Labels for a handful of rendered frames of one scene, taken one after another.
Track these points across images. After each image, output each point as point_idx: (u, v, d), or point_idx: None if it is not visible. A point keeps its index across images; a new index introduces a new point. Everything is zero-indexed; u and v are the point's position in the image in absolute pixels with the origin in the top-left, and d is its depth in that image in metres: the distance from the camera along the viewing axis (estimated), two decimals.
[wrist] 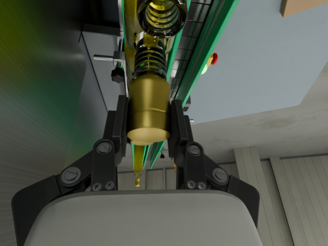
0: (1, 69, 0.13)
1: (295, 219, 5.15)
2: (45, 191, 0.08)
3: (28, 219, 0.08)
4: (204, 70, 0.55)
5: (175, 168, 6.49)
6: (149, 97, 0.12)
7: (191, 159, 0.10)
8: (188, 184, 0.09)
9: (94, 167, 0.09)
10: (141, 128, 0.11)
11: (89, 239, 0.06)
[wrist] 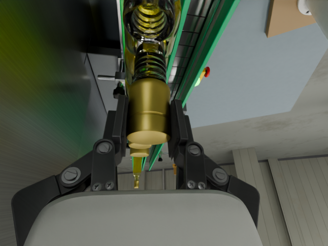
0: (35, 109, 0.18)
1: (292, 220, 5.20)
2: (45, 191, 0.08)
3: (28, 219, 0.08)
4: (197, 83, 0.60)
5: (174, 169, 6.54)
6: None
7: (191, 159, 0.10)
8: (188, 184, 0.09)
9: (94, 167, 0.09)
10: None
11: (89, 239, 0.06)
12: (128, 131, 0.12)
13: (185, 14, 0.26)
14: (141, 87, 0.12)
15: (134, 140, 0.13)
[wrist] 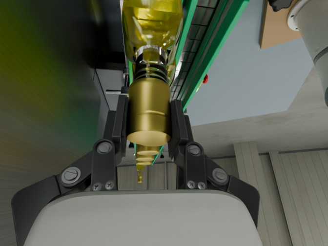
0: (65, 136, 0.24)
1: (291, 211, 5.34)
2: (45, 191, 0.08)
3: (28, 219, 0.08)
4: (196, 90, 0.65)
5: None
6: None
7: (191, 159, 0.10)
8: (188, 184, 0.09)
9: (94, 167, 0.09)
10: (144, 151, 0.23)
11: (89, 239, 0.06)
12: None
13: (181, 48, 0.31)
14: None
15: None
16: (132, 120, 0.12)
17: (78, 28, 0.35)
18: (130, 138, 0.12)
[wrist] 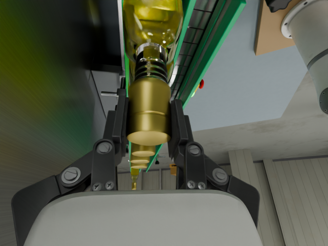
0: (56, 135, 0.23)
1: (286, 219, 5.32)
2: (45, 191, 0.08)
3: (28, 219, 0.08)
4: (192, 94, 0.65)
5: (172, 169, 6.59)
6: None
7: (191, 159, 0.10)
8: (188, 184, 0.09)
9: (94, 167, 0.09)
10: (139, 151, 0.22)
11: (89, 239, 0.06)
12: None
13: (178, 49, 0.31)
14: None
15: None
16: (132, 120, 0.12)
17: (74, 27, 0.34)
18: (130, 138, 0.12)
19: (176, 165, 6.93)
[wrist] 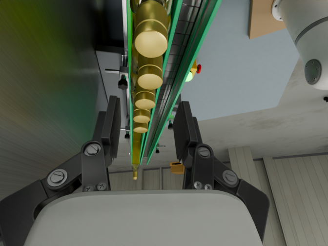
0: (69, 87, 0.26)
1: (286, 216, 5.34)
2: (30, 196, 0.08)
3: (15, 227, 0.07)
4: (190, 78, 0.68)
5: (172, 168, 6.62)
6: None
7: (200, 160, 0.10)
8: (194, 185, 0.09)
9: (84, 170, 0.09)
10: (141, 99, 0.26)
11: (89, 239, 0.06)
12: (138, 75, 0.21)
13: (175, 21, 0.35)
14: None
15: (141, 83, 0.22)
16: (138, 27, 0.16)
17: (81, 5, 0.38)
18: (137, 44, 0.16)
19: None
